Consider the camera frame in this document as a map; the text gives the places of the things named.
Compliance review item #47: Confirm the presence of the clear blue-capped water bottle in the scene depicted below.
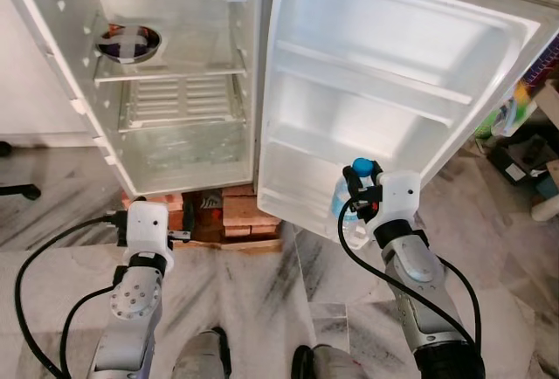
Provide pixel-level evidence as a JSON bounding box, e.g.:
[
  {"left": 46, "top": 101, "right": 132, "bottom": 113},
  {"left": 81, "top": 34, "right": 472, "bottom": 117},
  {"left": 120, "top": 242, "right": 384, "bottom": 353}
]
[{"left": 330, "top": 158, "right": 378, "bottom": 251}]

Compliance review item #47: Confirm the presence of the white fridge door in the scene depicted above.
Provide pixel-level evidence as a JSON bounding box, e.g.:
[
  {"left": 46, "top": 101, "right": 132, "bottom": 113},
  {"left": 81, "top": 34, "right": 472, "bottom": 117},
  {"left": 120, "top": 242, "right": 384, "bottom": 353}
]
[{"left": 256, "top": 0, "right": 559, "bottom": 245}]

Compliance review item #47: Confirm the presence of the black block under fridge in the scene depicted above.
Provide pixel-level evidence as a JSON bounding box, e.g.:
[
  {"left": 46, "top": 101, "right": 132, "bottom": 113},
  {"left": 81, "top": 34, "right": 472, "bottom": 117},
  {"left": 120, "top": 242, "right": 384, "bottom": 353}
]
[{"left": 189, "top": 189, "right": 224, "bottom": 240}]

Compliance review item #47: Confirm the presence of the white slatted fridge shelf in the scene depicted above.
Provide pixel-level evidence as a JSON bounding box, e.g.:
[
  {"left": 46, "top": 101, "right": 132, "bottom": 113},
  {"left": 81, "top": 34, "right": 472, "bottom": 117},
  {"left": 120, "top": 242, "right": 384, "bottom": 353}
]
[{"left": 118, "top": 75, "right": 245, "bottom": 131}]

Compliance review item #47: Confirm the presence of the glass fridge shelf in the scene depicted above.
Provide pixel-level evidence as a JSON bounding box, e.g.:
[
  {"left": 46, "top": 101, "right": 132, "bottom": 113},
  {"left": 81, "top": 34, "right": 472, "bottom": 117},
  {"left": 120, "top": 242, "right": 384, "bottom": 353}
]
[{"left": 92, "top": 61, "right": 249, "bottom": 84}]

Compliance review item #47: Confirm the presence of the brown wooden board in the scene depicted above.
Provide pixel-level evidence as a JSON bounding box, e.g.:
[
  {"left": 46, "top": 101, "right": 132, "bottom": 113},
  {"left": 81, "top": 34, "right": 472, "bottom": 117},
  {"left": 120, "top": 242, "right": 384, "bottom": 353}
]
[{"left": 175, "top": 236, "right": 282, "bottom": 252}]

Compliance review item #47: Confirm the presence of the clear crisper drawer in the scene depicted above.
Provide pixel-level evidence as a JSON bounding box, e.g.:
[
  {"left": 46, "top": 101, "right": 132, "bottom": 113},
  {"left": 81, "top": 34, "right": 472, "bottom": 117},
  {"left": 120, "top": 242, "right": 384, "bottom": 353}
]
[{"left": 118, "top": 121, "right": 254, "bottom": 177}]

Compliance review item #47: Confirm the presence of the robot left leg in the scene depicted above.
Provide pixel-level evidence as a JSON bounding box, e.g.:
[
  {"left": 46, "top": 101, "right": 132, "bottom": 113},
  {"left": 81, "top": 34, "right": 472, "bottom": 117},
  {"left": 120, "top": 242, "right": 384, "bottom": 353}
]
[{"left": 170, "top": 327, "right": 233, "bottom": 379}]

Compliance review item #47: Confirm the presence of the robot leg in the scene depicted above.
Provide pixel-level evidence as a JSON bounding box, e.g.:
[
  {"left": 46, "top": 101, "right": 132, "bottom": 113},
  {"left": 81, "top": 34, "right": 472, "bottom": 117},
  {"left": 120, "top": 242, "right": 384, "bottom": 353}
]
[
  {"left": 170, "top": 327, "right": 233, "bottom": 379},
  {"left": 291, "top": 344, "right": 369, "bottom": 379}
]

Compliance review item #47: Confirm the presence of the black box device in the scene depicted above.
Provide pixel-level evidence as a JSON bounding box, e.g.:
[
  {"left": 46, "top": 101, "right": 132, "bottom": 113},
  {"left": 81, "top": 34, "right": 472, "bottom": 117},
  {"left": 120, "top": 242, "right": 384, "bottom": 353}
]
[{"left": 487, "top": 133, "right": 559, "bottom": 190}]

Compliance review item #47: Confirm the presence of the green yellow toy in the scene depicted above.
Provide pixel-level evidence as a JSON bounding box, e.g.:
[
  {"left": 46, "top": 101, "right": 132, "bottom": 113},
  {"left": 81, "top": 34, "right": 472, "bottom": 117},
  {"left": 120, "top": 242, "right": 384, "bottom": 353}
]
[{"left": 476, "top": 80, "right": 535, "bottom": 141}]

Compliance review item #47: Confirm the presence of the white pipe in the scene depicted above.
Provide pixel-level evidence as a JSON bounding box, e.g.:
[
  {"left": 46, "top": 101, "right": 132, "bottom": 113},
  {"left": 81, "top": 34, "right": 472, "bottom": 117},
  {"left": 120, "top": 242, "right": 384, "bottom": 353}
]
[{"left": 530, "top": 190, "right": 559, "bottom": 224}]

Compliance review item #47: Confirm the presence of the black chair base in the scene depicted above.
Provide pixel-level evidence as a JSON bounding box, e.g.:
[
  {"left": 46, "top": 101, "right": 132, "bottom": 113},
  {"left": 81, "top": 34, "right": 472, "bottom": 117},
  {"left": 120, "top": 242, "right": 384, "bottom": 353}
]
[{"left": 0, "top": 139, "right": 43, "bottom": 202}]

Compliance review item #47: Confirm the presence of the robot right leg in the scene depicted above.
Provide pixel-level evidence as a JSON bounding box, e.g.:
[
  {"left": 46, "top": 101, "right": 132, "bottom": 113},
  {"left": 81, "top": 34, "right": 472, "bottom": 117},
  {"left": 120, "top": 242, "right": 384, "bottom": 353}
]
[{"left": 291, "top": 344, "right": 369, "bottom": 379}]

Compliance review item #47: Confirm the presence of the steel bowl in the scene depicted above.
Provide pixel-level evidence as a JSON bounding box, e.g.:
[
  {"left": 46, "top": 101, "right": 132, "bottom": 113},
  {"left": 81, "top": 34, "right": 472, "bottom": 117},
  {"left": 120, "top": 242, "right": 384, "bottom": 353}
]
[{"left": 96, "top": 23, "right": 163, "bottom": 65}]

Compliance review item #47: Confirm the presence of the white low table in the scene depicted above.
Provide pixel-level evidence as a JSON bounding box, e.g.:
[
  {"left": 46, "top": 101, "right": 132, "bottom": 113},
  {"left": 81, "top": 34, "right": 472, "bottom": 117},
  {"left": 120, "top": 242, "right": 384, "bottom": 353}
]
[{"left": 531, "top": 80, "right": 559, "bottom": 131}]

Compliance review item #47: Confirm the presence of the red patterned curtain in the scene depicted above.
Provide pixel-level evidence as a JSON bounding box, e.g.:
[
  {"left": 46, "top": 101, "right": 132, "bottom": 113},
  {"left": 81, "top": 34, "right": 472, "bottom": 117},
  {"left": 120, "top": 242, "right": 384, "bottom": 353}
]
[{"left": 522, "top": 34, "right": 559, "bottom": 93}]

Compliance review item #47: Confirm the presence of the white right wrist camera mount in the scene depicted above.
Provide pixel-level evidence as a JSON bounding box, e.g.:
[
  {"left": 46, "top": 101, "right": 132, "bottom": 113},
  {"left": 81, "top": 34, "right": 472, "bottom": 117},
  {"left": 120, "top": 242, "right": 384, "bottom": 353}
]
[{"left": 377, "top": 172, "right": 423, "bottom": 228}]

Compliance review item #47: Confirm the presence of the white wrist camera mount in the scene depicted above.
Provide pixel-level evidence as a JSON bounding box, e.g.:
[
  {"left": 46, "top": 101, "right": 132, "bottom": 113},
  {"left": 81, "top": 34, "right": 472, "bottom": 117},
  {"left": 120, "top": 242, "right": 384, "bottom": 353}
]
[
  {"left": 377, "top": 172, "right": 423, "bottom": 228},
  {"left": 125, "top": 202, "right": 172, "bottom": 263}
]

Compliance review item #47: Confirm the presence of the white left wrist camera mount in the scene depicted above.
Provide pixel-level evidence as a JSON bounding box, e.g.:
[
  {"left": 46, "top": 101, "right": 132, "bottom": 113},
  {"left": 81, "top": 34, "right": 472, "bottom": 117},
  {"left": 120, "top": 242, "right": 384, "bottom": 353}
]
[{"left": 125, "top": 202, "right": 172, "bottom": 263}]

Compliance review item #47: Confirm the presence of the short black left arm cable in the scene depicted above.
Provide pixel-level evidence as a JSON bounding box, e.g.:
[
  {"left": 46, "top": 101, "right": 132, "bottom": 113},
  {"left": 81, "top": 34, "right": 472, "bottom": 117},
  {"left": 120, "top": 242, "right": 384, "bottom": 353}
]
[{"left": 59, "top": 285, "right": 119, "bottom": 379}]

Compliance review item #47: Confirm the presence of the long black left arm cable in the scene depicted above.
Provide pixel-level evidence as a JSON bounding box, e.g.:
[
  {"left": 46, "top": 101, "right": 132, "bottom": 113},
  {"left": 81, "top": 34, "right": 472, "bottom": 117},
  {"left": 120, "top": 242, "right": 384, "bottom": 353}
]
[{"left": 14, "top": 210, "right": 130, "bottom": 379}]

